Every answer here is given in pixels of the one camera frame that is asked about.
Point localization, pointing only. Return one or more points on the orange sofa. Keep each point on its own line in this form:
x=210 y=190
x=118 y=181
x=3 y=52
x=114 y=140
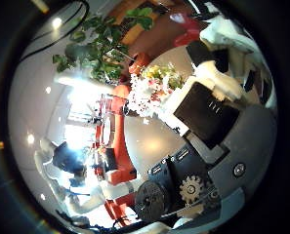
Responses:
x=120 y=143

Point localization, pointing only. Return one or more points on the green leafy plant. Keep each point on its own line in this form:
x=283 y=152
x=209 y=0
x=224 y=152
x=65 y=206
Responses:
x=99 y=48

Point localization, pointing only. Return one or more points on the red chair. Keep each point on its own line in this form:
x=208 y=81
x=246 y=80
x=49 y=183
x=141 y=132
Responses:
x=187 y=31

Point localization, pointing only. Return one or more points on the person in dark top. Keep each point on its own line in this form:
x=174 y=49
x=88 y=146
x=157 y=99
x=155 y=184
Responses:
x=68 y=161

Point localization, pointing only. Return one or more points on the orange plant pot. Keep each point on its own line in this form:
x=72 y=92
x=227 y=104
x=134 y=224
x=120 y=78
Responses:
x=139 y=63

